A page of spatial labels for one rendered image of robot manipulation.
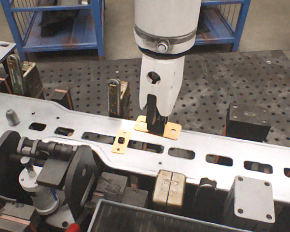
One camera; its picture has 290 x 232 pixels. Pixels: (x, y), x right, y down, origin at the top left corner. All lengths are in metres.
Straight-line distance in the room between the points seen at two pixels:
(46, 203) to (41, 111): 0.34
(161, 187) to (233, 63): 1.18
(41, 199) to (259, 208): 0.46
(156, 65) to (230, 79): 1.21
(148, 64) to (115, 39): 2.87
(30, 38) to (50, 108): 2.21
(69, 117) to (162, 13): 0.62
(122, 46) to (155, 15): 2.77
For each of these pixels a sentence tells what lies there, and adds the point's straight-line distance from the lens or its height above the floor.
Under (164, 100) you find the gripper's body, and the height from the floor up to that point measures 1.35.
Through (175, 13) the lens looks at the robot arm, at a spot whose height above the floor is 1.48.
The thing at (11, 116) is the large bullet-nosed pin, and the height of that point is 1.04.
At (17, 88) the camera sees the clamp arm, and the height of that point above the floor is 1.01.
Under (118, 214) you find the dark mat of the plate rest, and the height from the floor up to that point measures 1.16.
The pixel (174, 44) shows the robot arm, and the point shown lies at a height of 1.44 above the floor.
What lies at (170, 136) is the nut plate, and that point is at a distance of 0.52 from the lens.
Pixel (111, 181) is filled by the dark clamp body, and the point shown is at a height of 1.08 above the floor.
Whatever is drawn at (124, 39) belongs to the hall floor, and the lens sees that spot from 3.24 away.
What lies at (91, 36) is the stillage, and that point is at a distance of 3.01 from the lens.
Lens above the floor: 1.63
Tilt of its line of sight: 46 degrees down
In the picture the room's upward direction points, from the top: straight up
